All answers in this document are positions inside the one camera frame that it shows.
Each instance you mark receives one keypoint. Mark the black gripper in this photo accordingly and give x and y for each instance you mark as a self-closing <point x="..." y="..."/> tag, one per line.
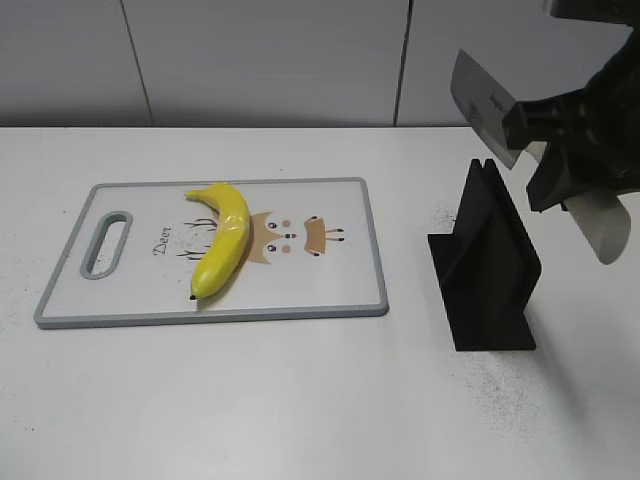
<point x="601" y="123"/>

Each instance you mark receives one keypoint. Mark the white ceramic knife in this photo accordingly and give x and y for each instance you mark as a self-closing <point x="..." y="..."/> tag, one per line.
<point x="599" y="214"/>

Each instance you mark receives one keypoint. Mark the yellow plastic banana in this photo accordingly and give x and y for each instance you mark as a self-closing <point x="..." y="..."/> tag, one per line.
<point x="229" y="243"/>

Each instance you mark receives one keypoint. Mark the black knife stand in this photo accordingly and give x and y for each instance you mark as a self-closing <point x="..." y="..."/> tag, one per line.
<point x="487" y="267"/>

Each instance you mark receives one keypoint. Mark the white grey cutting board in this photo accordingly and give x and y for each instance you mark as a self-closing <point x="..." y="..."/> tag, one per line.
<point x="132" y="252"/>

